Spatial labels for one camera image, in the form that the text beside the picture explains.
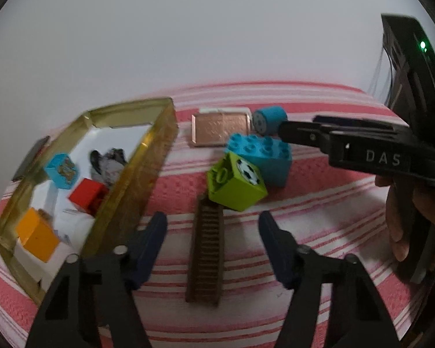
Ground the person's right hand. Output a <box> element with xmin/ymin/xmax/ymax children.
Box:
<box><xmin>375</xmin><ymin>176</ymin><xmax>435</xmax><ymax>262</ymax></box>

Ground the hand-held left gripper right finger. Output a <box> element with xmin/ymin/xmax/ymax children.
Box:
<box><xmin>258</xmin><ymin>210</ymin><xmax>401</xmax><ymax>348</ymax></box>

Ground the copper card case lid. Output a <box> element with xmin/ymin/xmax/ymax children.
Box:
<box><xmin>191</xmin><ymin>112</ymin><xmax>251</xmax><ymax>148</ymax></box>

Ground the brown toy ladder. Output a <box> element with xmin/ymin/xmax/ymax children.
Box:
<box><xmin>185</xmin><ymin>194</ymin><xmax>225</xmax><ymax>307</ymax></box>

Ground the blue toy cylinder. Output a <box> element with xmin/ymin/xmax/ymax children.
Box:
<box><xmin>252</xmin><ymin>106</ymin><xmax>288</xmax><ymax>136</ymax></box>

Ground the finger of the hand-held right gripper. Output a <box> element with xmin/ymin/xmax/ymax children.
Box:
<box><xmin>277</xmin><ymin>120</ymin><xmax>330</xmax><ymax>150</ymax></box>
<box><xmin>313</xmin><ymin>115</ymin><xmax>410</xmax><ymax>133</ymax></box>

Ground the orange toy block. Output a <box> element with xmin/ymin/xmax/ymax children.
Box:
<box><xmin>16</xmin><ymin>207</ymin><xmax>60</xmax><ymax>262</ymax></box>

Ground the grey toy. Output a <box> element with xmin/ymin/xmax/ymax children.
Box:
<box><xmin>90</xmin><ymin>148</ymin><xmax>128</xmax><ymax>188</ymax></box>

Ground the white card box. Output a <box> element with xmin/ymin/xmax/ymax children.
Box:
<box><xmin>199</xmin><ymin>107</ymin><xmax>251</xmax><ymax>116</ymax></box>

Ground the green cube with soccer ball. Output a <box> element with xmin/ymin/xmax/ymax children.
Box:
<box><xmin>207</xmin><ymin>151</ymin><xmax>268</xmax><ymax>211</ymax></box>

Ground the gold metal tin tray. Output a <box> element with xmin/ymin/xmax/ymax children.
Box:
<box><xmin>0</xmin><ymin>97</ymin><xmax>178</xmax><ymax>307</ymax></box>

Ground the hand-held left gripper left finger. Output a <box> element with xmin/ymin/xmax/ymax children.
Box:
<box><xmin>25</xmin><ymin>211</ymin><xmax>168</xmax><ymax>348</ymax></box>

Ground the red white striped blanket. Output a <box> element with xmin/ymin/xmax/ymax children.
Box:
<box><xmin>0</xmin><ymin>81</ymin><xmax>435</xmax><ymax>348</ymax></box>

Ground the red toy block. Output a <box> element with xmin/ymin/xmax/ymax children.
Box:
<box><xmin>68</xmin><ymin>177</ymin><xmax>109</xmax><ymax>218</ymax></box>

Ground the large blue toy brick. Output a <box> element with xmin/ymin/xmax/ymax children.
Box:
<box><xmin>225</xmin><ymin>133</ymin><xmax>292</xmax><ymax>188</ymax></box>

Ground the black phone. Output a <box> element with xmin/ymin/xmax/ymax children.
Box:
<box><xmin>12</xmin><ymin>136</ymin><xmax>51</xmax><ymax>182</ymax></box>

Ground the small blue printed cube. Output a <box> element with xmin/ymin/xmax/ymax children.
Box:
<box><xmin>44</xmin><ymin>152</ymin><xmax>77</xmax><ymax>190</ymax></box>

